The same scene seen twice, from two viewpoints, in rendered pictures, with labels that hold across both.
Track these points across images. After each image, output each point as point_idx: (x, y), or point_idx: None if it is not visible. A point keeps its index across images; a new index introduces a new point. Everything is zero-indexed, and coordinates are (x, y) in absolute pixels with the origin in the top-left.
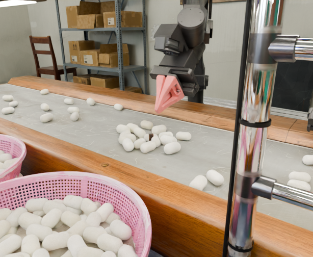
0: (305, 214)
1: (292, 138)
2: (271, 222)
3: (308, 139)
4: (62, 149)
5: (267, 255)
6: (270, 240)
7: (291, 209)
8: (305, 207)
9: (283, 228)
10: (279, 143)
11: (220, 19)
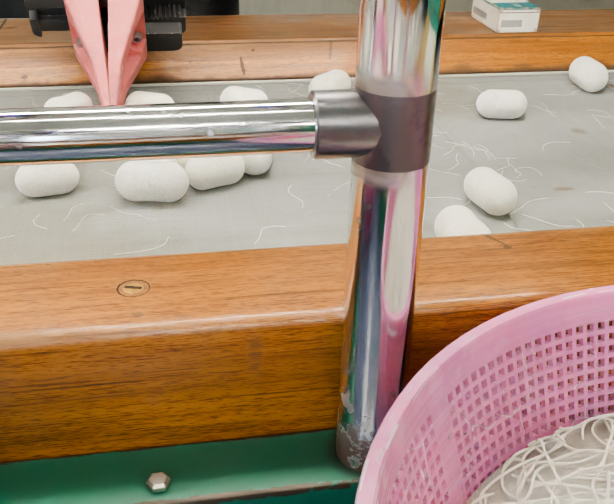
0: (81, 240)
1: (6, 70)
2: None
3: (48, 65)
4: None
5: None
6: None
7: (42, 241)
8: (31, 157)
9: (21, 282)
10: None
11: None
